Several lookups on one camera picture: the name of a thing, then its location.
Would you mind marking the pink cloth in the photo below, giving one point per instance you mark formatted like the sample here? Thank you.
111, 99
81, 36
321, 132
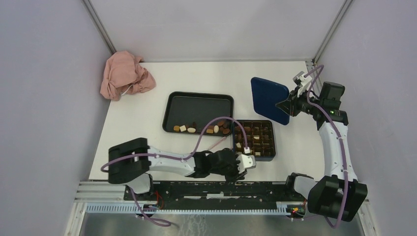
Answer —
123, 75

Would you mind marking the black chocolate tray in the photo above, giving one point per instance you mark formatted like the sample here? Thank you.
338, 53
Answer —
195, 110

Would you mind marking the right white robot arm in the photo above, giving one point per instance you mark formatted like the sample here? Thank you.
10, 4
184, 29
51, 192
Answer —
338, 194

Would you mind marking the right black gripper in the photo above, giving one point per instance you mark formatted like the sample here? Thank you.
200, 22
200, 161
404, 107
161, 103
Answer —
290, 107

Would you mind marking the blue chocolate box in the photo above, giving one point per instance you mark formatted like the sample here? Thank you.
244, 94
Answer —
260, 137

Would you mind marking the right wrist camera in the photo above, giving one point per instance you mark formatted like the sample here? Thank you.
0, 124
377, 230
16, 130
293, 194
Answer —
302, 82

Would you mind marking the pink cat paw tongs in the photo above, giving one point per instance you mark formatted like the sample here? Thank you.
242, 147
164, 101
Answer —
215, 145

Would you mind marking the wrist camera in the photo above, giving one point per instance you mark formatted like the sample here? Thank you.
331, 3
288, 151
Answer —
302, 82
246, 160

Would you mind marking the white oval flat chocolate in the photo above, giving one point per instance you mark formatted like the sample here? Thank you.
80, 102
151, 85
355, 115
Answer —
191, 130

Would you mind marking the blue tin lid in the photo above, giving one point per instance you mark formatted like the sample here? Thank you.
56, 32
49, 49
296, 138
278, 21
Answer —
265, 95

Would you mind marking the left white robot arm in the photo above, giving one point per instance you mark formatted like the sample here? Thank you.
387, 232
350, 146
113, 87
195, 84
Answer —
130, 164

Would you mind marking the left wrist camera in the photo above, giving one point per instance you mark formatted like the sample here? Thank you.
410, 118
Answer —
246, 160

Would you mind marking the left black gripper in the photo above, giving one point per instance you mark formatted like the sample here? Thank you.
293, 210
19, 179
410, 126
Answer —
236, 176

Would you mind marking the white cube chocolate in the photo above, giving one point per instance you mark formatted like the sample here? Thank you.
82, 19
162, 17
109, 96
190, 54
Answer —
182, 128

